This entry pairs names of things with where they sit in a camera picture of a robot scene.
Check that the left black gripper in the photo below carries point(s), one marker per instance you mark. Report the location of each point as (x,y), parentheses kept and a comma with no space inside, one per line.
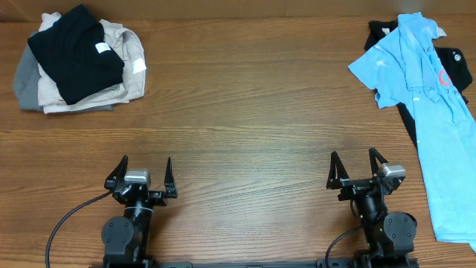
(110,182)

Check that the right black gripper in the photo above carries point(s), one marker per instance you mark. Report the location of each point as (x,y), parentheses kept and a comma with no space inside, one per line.
(337,180)

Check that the folded black shirt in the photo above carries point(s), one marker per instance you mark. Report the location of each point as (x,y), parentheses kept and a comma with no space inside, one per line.
(72,52)

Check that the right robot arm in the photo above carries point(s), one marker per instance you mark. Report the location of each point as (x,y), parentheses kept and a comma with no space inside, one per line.
(389,235)

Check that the light blue t-shirt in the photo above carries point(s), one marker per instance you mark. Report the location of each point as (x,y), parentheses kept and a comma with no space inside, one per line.
(403,67)

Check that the folded grey garment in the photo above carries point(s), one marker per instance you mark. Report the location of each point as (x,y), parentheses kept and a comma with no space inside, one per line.
(25,82)

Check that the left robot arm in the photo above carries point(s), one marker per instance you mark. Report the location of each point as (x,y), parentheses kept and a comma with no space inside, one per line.
(126,237)

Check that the black shirt on right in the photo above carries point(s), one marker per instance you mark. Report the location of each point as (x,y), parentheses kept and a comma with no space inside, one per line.
(452,59)

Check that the folded beige shirt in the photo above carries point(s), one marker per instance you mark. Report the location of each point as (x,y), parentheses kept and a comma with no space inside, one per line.
(129,48)

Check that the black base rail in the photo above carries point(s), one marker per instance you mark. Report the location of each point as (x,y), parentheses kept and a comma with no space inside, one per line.
(319,263)

